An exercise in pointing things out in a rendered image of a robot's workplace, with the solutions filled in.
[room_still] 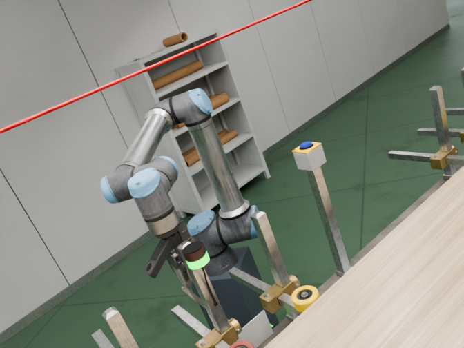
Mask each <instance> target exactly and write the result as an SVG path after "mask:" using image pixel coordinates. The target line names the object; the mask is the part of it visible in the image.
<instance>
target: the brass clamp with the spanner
mask: <svg viewBox="0 0 464 348"><path fill-rule="evenodd" d="M228 322H229V324H230V327H229V328H228V329H227V330H226V331H225V332H223V333H220V332H219V331H217V330H216V329H215V328H214V329H213V330H212V331H210V332H209V333H208V334H207V335H205V337H203V338H202V339H204V341H206V345H205V346H204V347H201V346H200V343H199V341H200V340H199V341H198V342H197V343H196V344H195V345H196V347H197V348H215V347H214V346H215V345H216V344H218V343H219V341H221V340H223V341H224V342H226V343H227V344H228V345H230V346H231V345H232V344H233V343H234V342H235V341H236V340H238V339H239V336H238V334H240V333H241V332H242V328H241V326H240V324H239V323H238V322H237V320H236V319H234V318H231V319H230V320H229V321H228ZM202 339H201V340H202Z"/></svg>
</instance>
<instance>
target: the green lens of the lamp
mask: <svg viewBox="0 0 464 348"><path fill-rule="evenodd" d="M209 260H210V258H209V255H208V253H207V252H206V254H205V256H204V257H203V258H201V259H200V260H198V261H195V262H187V261H186V262H187V265H188V267H189V268H190V269H199V268H201V267H203V266H205V265H206V264H207V263H208V262H209Z"/></svg>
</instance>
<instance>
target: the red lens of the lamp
mask: <svg viewBox="0 0 464 348"><path fill-rule="evenodd" d="M201 243H202V248H200V249H199V250H198V251H196V252H195V253H191V254H188V255H187V254H185V253H183V250H184V249H183V250H182V254H183V256H184V258H185V260H186V261H187V262H193V261H196V260H199V259H200V258H202V257H203V256H204V255H205V253H206V249H205V247H204V244H203V242H201Z"/></svg>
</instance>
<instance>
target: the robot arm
mask: <svg viewBox="0 0 464 348"><path fill-rule="evenodd" d="M212 112H213V107H212V105H211V101H210V99H209V97H208V96H207V94H206V93H205V92H204V91H203V90H202V89H200V88H196V89H194V90H189V91H187V92H185V93H181V94H178V95H175V96H173V97H169V98H167V99H165V100H163V101H161V102H159V103H157V104H156V105H154V106H153V107H152V108H151V109H150V110H149V111H148V112H147V114H146V115H145V118H144V125H143V127H142V129H141V130H140V132H139V133H138V135H137V137H136V138H135V140H134V142H133V143H132V144H131V146H130V148H129V149H128V151H127V153H126V154H125V156H124V158H123V159H122V161H121V162H120V164H119V166H118V167H117V168H116V169H115V170H114V172H113V174H111V175H106V176H105V177H103V178H102V179H101V191H102V193H103V195H104V197H105V199H106V200H107V201H108V202H110V203H111V204H115V203H121V202H123V201H126V200H130V199H134V201H135V203H136V205H137V207H138V209H139V211H140V213H141V214H142V217H143V218H144V221H145V223H146V225H147V227H148V229H149V231H150V232H151V234H152V235H156V237H157V238H161V240H160V241H159V243H158V245H157V247H156V248H155V250H154V252H153V254H152V256H151V258H150V260H149V261H148V263H147V265H146V266H145V268H144V273H145V274H147V275H148V276H150V277H152V278H156V277H157V274H158V273H159V272H160V269H161V268H162V265H163V264H164V262H165V260H166V259H167V261H168V263H169V264H170V266H171V268H172V270H173V271H174V273H175V274H176V276H177V277H178V278H179V280H180V281H181V283H182V284H183V285H184V286H185V287H186V288H188V289H192V284H191V283H192V281H193V280H192V278H191V276H190V274H189V272H188V269H187V268H186V265H185V263H184V261H183V259H182V257H181V255H180V252H179V251H178V248H177V247H178V246H179V245H180V244H181V243H182V242H183V241H185V240H187V241H189V242H191V243H192V242H197V241H200V242H203V244H204V247H205V249H206V251H207V253H208V255H209V258H210V260H209V262H208V263H207V264H206V265H205V266H204V269H205V271H206V274H207V276H218V275H221V274H223V273H226V272H227V271H229V270H230V269H231V268H233V267H234V265H235V264H236V262H237V260H238V257H237V255H236V253H235V251H234V250H233V249H232V248H231V247H230V246H229V245H228V244H234V243H237V242H242V241H245V240H252V239H253V238H257V237H258V235H257V233H256V230H255V227H254V225H253V222H252V220H251V215H252V214H253V213H254V212H256V211H258V208H257V206H255V205H252V206H251V205H250V204H249V201H248V200H245V199H243V197H242V194H241V192H240V189H239V187H238V184H237V182H236V180H235V176H234V174H233V171H232V169H231V166H230V164H229V161H228V159H227V156H226V153H225V152H224V149H223V146H222V143H221V141H220V138H219V136H218V133H217V131H216V129H215V126H214V123H213V120H212V119H211V118H212V117H211V113H212ZM183 122H184V123H185V125H186V127H187V128H188V131H189V133H190V135H191V138H192V140H193V143H194V145H195V147H196V150H197V152H198V155H199V156H200V159H201V161H202V164H203V167H204V169H205V171H206V174H207V176H208V178H209V181H210V183H211V186H212V188H213V190H214V193H215V195H216V198H217V200H218V202H219V204H220V207H221V209H220V211H219V215H216V214H215V212H214V211H212V210H207V211H203V212H201V213H198V214H197V215H195V216H194V217H192V219H190V221H189V222H188V224H187V227H186V225H185V223H184V220H181V219H180V218H179V216H178V214H177V212H176V210H175V207H174V206H173V203H172V201H171V199H170V197H169V195H168V193H169V191H170V189H171V188H172V186H173V184H174V183H175V182H176V180H177V176H178V173H179V170H178V167H177V164H176V163H175V162H174V161H173V160H172V159H171V158H169V157H166V156H159V157H156V158H155V159H154V160H153V161H152V162H151V163H150V161H151V159H152V157H153V155H154V153H155V151H156V150H157V147H158V146H159V144H160V142H161V140H162V138H163V136H164V134H166V133H168V132H169V131H170V129H171V128H172V127H174V126H176V125H178V124H181V123H183Z"/></svg>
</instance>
